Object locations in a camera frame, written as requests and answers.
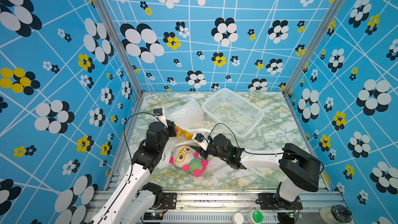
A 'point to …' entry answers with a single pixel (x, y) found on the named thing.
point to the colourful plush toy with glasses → (187, 157)
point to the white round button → (238, 218)
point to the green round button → (257, 216)
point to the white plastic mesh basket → (237, 113)
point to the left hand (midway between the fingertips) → (171, 118)
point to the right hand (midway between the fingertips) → (193, 142)
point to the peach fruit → (179, 131)
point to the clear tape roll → (336, 214)
